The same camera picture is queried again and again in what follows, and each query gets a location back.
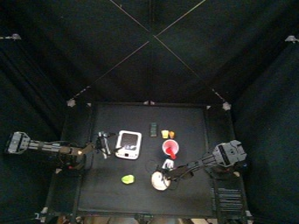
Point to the tan round plate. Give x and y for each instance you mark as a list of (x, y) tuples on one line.
[(159, 183)]

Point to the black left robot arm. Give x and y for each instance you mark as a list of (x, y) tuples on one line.
[(43, 145)]

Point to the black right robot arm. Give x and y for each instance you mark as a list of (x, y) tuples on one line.
[(226, 153)]

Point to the white toy phone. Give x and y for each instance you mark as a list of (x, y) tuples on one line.
[(128, 145)]

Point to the red plastic utensil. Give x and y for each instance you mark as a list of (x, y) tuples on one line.
[(169, 152)]

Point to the lime green plush toy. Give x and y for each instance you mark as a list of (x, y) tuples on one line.
[(128, 179)]

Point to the red plastic cup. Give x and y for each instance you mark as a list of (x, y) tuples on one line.
[(169, 144)]

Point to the small green-marked block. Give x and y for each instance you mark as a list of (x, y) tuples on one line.
[(153, 129)]

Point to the small orange toy piece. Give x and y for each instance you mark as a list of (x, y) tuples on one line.
[(171, 134)]

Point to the small yellow toy piece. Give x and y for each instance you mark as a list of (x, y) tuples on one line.
[(164, 134)]

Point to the white pole base bracket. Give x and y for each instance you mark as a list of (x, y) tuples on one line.
[(148, 102)]

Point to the silver frame corner bracket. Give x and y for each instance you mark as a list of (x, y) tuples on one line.
[(12, 37), (226, 106), (71, 102), (291, 38)]

